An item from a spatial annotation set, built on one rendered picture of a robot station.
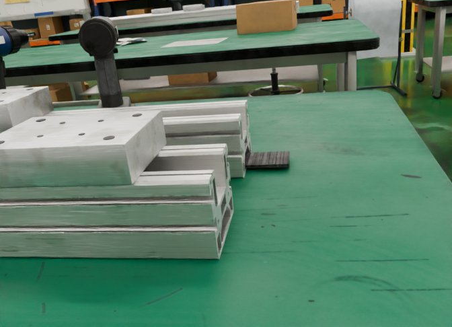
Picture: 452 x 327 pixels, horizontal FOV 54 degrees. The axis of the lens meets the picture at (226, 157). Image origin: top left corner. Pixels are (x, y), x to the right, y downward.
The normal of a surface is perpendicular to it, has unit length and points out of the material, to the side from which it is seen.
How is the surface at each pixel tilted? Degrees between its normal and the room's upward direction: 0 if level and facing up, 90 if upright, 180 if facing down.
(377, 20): 103
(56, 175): 90
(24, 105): 90
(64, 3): 90
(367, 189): 0
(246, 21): 89
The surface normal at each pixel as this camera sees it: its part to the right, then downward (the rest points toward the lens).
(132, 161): 0.98, -0.04
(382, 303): -0.10, -0.93
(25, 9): -0.18, 0.37
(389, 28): -0.11, 0.56
